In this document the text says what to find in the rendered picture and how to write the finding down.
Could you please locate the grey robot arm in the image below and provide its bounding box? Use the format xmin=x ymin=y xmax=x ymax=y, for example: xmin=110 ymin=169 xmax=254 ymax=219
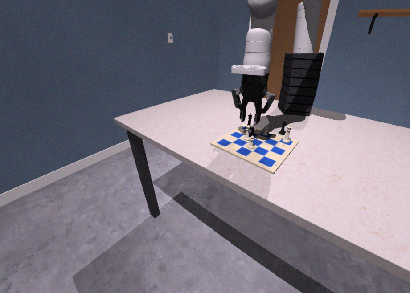
xmin=231 ymin=0 xmax=322 ymax=76

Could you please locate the blue and cream chessboard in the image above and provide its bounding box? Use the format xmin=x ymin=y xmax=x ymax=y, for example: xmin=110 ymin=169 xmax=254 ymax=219
xmin=210 ymin=124 xmax=298 ymax=174

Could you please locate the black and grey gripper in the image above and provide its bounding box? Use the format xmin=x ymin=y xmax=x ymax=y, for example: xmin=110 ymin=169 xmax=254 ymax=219
xmin=231 ymin=73 xmax=276 ymax=125

